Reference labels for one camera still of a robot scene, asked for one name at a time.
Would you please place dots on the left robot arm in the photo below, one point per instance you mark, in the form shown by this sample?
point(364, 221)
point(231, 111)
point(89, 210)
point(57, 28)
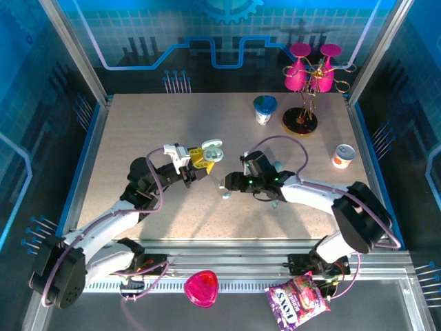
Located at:
point(103, 224)

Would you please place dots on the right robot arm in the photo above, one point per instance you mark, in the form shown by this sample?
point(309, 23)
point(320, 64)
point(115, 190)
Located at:
point(310, 196)

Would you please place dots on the white cup with blue lid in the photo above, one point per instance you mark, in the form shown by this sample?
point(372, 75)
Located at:
point(264, 105)

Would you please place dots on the small can with orange print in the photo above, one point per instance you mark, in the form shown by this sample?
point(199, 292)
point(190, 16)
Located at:
point(342, 158)

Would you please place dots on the slotted aluminium strip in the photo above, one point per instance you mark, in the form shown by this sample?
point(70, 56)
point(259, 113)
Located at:
point(241, 286)

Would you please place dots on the pink plastic bowl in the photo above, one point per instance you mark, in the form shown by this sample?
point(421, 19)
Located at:
point(201, 289)

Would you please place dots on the pink wine glass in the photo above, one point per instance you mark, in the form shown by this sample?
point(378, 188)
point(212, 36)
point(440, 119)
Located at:
point(326, 85)
point(294, 80)

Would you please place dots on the purple candy bag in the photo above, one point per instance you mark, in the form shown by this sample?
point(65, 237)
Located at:
point(296, 300)

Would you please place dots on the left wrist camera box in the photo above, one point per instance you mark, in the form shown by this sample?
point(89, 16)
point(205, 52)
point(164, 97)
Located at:
point(175, 153)

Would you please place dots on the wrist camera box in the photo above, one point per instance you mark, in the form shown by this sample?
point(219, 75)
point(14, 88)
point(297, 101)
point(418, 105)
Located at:
point(175, 153)
point(258, 162)

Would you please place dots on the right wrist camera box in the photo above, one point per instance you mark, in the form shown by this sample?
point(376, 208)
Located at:
point(258, 162)

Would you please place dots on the aluminium side rail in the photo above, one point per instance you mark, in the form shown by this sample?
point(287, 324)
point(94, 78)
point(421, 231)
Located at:
point(97, 138)
point(362, 138)

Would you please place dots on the aluminium front rail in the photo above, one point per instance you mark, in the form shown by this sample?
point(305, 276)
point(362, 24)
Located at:
point(224, 255)

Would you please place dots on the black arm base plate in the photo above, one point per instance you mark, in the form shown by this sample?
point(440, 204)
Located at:
point(156, 267)
point(298, 263)

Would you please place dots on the aluminium frame post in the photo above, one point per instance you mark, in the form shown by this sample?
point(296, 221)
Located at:
point(375, 51)
point(74, 51)

